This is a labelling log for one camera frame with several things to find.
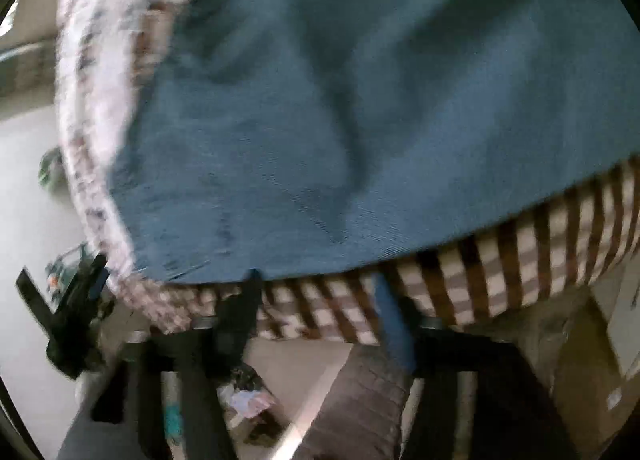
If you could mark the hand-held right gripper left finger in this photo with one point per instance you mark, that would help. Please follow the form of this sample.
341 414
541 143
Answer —
235 320

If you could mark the floral printed blanket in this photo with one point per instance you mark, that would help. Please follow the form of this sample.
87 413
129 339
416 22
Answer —
95 64

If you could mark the brown striped bed sheet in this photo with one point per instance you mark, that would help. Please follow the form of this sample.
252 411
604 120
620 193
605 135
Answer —
500 265

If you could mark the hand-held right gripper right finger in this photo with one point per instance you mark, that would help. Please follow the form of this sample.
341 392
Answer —
395 325

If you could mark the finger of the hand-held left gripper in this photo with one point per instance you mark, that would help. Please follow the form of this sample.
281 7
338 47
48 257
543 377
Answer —
95 285
32 300

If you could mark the large brown cardboard box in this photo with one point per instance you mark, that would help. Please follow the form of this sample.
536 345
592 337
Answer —
585 370

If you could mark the blue denim pants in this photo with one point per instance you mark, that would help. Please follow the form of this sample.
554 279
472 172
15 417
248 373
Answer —
350 114

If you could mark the grey quilted cloth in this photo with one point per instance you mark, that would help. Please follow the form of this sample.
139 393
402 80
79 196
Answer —
360 410

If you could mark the crumpled paper litter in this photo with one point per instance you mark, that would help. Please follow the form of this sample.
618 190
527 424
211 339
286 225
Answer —
247 400

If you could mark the green topped plastic bag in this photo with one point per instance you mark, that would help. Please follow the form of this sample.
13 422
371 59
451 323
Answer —
50 167

